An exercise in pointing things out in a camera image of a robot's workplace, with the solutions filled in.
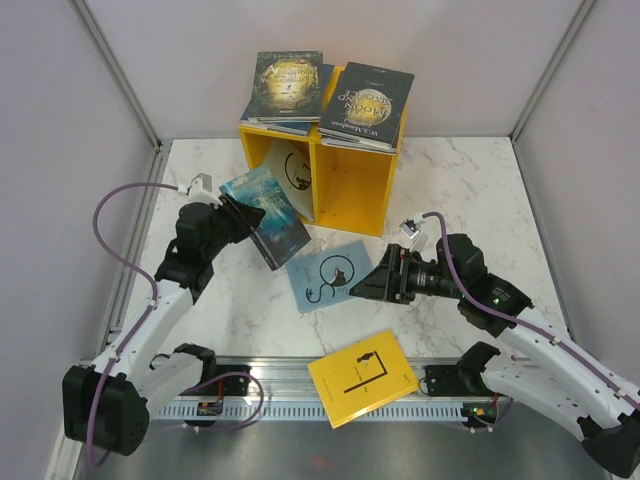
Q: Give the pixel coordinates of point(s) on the light blue cat book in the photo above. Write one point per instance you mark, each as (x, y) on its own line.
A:
(324, 279)

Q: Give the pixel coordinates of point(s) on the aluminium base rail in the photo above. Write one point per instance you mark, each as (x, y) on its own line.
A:
(519, 381)

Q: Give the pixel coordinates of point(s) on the green forest cover book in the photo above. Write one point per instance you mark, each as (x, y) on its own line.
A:
(286, 87)

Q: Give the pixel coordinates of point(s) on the yellow wooden shelf box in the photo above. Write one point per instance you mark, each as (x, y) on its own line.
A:
(350, 188)

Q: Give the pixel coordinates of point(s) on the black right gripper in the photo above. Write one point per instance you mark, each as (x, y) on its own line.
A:
(390, 280)

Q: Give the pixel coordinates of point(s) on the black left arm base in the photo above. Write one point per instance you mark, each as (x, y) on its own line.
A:
(214, 378)

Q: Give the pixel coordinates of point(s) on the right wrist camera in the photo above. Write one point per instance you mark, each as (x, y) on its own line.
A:
(412, 228)

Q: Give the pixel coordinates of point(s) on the pale grey-green circle book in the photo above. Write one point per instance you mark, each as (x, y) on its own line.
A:
(293, 173)

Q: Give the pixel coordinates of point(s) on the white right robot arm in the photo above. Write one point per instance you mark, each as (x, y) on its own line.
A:
(607, 426)

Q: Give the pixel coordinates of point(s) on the white slotted cable duct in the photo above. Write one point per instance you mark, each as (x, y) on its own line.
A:
(236, 410)

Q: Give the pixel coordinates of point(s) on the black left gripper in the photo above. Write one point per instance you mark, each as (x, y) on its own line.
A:
(250, 216)

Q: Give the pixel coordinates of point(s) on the black Moon and Sixpence book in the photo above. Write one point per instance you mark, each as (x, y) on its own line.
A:
(366, 108)

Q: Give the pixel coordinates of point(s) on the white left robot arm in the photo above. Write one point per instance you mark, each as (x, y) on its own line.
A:
(109, 403)

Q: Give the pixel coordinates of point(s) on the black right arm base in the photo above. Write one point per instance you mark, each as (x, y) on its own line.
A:
(461, 377)

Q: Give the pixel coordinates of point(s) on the yellow file folder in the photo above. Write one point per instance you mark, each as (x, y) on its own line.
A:
(362, 377)

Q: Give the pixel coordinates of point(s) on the teal ocean cover book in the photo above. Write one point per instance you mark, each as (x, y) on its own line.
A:
(280, 233)

